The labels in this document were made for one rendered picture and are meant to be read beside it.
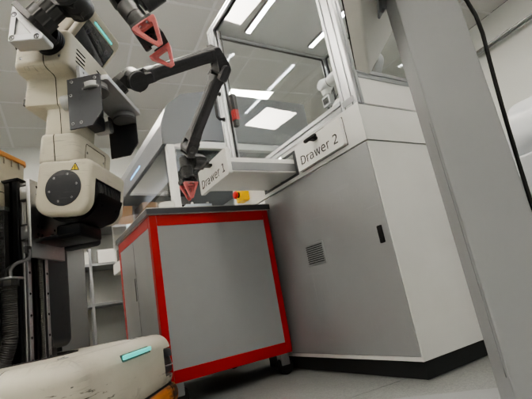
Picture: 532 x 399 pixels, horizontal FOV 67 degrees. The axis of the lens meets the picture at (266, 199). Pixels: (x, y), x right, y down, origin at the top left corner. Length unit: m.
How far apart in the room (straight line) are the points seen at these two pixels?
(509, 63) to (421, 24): 4.01
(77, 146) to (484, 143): 1.04
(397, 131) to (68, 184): 1.12
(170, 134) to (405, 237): 1.69
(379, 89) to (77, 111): 1.05
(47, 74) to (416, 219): 1.29
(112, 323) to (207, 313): 4.08
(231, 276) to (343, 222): 0.54
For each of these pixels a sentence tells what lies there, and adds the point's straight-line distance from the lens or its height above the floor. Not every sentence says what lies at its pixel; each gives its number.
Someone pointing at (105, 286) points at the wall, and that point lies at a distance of 5.72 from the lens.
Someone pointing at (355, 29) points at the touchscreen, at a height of 0.94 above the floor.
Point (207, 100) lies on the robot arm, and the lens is 1.83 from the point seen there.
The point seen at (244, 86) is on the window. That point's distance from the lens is 2.23.
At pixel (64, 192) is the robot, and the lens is 1.24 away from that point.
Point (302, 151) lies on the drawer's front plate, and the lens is 1.68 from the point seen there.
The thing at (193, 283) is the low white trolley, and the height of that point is 0.44.
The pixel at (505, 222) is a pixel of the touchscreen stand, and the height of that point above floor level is 0.39.
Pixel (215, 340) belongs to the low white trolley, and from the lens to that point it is 1.69.
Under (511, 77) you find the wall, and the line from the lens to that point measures 4.93.
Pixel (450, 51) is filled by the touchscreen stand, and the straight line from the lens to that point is 0.96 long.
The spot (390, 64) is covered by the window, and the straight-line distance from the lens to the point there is 1.79.
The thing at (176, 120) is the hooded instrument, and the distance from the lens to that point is 2.69.
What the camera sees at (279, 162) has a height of 0.88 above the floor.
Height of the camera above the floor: 0.33
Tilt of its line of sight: 14 degrees up
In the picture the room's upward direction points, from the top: 10 degrees counter-clockwise
